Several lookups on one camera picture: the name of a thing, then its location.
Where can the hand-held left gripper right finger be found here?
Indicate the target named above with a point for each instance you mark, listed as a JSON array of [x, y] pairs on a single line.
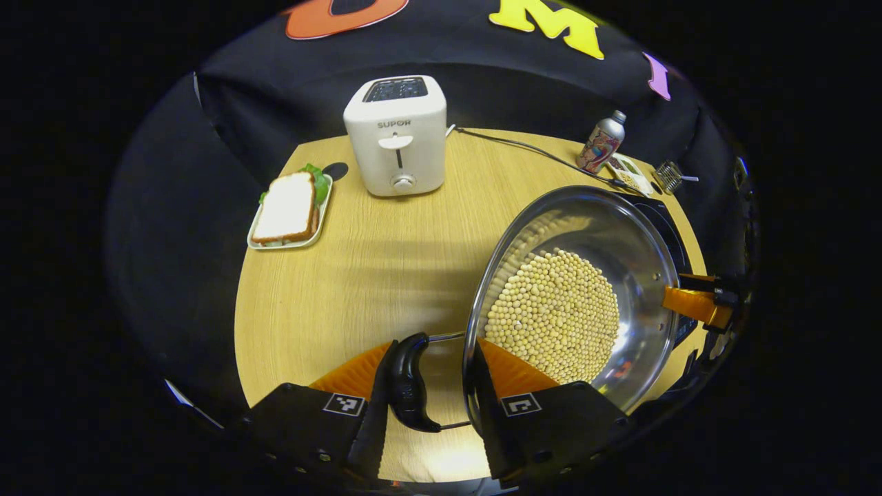
[[493, 427]]

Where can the black backdrop cloth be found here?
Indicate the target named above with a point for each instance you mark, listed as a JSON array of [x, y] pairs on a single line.
[[262, 89]]

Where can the white toaster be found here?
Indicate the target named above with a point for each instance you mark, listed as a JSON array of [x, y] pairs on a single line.
[[396, 151]]

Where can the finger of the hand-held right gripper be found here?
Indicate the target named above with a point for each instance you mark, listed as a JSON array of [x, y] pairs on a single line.
[[699, 281], [692, 303]]

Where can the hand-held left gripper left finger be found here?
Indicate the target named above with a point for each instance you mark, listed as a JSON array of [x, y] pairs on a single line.
[[368, 441]]

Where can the pale green sandwich plate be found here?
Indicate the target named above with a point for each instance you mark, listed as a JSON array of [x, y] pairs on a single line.
[[286, 244]]

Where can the soybeans in pot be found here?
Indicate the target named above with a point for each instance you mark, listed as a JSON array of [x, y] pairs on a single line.
[[551, 317]]

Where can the white divided bean tray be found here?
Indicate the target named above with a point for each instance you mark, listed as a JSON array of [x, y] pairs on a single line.
[[630, 176]]

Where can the silver printed drink bottle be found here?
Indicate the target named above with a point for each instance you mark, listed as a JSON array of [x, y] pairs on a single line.
[[601, 145]]

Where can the black induction cooktop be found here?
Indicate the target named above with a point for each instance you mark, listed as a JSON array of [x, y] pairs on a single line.
[[682, 241]]

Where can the sandwich with lettuce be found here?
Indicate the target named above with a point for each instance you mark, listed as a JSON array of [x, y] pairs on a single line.
[[286, 207]]

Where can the stainless steel pot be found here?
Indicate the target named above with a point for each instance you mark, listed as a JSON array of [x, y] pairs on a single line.
[[620, 234]]

